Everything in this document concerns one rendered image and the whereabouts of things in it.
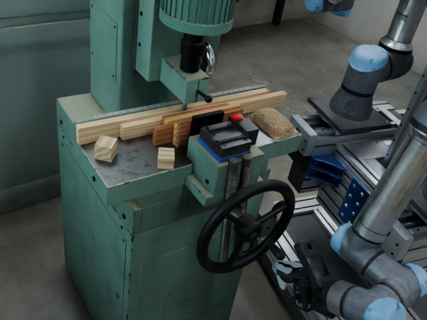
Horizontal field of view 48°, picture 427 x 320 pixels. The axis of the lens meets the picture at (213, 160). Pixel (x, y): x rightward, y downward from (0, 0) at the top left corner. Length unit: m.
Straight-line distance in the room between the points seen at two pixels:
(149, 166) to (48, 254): 1.10
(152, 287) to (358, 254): 0.63
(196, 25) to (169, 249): 0.62
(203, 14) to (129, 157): 0.38
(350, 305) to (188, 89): 0.62
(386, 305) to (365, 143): 0.89
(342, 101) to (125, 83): 0.76
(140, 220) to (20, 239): 1.10
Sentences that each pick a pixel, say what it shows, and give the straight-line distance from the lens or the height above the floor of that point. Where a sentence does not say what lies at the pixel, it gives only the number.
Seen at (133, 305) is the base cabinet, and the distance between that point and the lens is 1.49.
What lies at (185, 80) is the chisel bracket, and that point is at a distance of 1.20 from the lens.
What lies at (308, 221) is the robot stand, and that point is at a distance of 2.18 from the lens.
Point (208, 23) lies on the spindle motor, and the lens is 1.11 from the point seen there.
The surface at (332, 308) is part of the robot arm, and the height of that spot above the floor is 0.80.
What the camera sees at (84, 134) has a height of 0.93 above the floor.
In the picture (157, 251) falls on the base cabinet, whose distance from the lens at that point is 1.35.
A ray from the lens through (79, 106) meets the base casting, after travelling 1.57.
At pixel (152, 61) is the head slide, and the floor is 1.06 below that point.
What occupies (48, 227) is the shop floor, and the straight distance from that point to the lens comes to 2.29.
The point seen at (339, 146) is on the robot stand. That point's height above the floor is 0.73.
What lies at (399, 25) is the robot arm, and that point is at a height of 1.13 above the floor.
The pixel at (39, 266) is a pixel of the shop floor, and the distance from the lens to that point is 2.14.
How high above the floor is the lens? 1.62
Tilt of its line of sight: 36 degrees down
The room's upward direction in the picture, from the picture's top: 11 degrees clockwise
